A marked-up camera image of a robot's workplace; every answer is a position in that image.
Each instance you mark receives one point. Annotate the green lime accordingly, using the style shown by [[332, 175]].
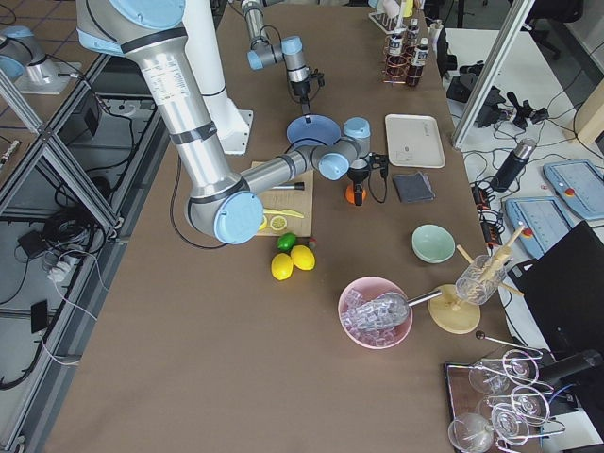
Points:
[[286, 242]]

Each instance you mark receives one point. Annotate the teach pendant near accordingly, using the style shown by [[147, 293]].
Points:
[[544, 219]]

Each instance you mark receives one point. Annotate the pink ice bowl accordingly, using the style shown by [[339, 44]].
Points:
[[359, 292]]

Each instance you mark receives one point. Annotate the green bowl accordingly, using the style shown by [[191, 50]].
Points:
[[432, 244]]

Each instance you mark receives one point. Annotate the metal ice scoop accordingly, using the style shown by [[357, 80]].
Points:
[[389, 310]]

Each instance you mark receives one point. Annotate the black thermos bottle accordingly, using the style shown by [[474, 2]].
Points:
[[514, 163]]

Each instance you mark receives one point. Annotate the blue plate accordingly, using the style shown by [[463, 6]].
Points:
[[313, 130]]

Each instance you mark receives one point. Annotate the cocktail glass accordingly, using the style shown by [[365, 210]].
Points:
[[470, 432]]

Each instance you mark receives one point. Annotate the steel muddler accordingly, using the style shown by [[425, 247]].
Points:
[[290, 186]]

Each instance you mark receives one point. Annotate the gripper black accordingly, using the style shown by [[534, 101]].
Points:
[[357, 177], [300, 90]]

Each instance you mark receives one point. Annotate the teach pendant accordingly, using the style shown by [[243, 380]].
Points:
[[579, 185], [544, 219]]

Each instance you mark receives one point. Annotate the whole lemon upper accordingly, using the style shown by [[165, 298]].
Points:
[[302, 257]]

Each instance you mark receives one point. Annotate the lemon slice upper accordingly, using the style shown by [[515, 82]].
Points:
[[278, 223]]

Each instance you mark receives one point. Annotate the teach pendant far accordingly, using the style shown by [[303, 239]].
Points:
[[579, 185]]

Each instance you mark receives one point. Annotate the cream rabbit tray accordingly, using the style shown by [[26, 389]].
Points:
[[414, 141]]

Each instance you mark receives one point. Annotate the white wire cup rack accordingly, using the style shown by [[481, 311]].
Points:
[[384, 22]]

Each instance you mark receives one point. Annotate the tea bottle right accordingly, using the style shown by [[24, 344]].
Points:
[[412, 35]]

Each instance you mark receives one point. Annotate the grey folded cloth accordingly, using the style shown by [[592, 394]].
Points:
[[413, 188]]

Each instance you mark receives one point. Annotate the tea bottle middle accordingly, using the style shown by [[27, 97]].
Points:
[[417, 63]]

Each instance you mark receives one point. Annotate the copper wire bottle rack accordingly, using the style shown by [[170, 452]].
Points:
[[405, 57]]

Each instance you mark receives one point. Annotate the whole lemon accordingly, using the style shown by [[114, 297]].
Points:
[[282, 266], [302, 257]]

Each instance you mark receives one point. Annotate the yellow plastic knife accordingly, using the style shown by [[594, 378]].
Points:
[[285, 212]]

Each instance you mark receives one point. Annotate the tea bottle left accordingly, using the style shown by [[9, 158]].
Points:
[[394, 61]]

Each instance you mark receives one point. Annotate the orange fruit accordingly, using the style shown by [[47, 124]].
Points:
[[351, 196]]

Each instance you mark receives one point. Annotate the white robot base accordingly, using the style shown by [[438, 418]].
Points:
[[233, 127]]

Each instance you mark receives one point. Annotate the tea bottle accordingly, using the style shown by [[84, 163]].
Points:
[[394, 61], [417, 63], [412, 35]]

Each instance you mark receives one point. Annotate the whole lemon lower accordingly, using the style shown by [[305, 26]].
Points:
[[282, 266]]

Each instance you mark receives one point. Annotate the wooden cup stand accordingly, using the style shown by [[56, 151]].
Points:
[[453, 314]]

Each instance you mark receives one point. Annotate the black laptop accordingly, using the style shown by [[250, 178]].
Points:
[[564, 291]]

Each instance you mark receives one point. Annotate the clear glass mug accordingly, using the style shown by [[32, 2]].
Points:
[[480, 280]]

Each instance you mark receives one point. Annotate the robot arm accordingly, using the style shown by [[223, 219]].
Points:
[[268, 48], [174, 45]]

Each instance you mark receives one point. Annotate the dark glass tray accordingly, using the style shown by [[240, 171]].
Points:
[[475, 388]]

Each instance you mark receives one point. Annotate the bamboo cutting board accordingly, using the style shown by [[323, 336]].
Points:
[[297, 200]]

